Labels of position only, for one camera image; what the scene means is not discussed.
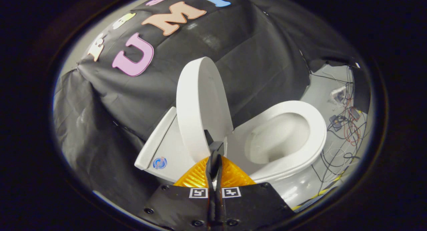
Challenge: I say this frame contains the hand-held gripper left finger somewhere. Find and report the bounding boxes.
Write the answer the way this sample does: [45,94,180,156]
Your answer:
[137,150,216,231]

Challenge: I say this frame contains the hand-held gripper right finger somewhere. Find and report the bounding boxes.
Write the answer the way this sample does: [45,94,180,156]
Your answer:
[215,151,296,231]

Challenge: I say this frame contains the white toilet tank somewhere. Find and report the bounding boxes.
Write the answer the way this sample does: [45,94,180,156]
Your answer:
[134,107,197,183]

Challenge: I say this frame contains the white toilet bowl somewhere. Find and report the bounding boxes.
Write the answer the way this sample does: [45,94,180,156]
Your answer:
[227,112,336,209]

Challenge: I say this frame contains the white toilet seat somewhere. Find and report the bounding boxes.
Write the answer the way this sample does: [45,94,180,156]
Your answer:
[230,100,327,184]

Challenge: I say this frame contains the black backdrop cloth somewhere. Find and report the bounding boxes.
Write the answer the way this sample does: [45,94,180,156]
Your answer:
[53,0,371,215]

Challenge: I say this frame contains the yellow black floor tape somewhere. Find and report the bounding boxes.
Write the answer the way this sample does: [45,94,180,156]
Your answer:
[291,174,345,211]

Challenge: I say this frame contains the black power adapter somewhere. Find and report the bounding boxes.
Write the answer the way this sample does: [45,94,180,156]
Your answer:
[329,115,344,131]

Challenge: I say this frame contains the clear plastic bag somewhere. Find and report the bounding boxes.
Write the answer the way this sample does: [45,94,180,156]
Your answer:
[330,86,348,103]

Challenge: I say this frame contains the tangle of black cables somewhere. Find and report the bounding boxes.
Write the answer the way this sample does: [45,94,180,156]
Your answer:
[309,63,367,186]

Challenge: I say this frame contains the red cable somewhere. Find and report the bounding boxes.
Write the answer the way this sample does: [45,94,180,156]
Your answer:
[343,98,362,147]

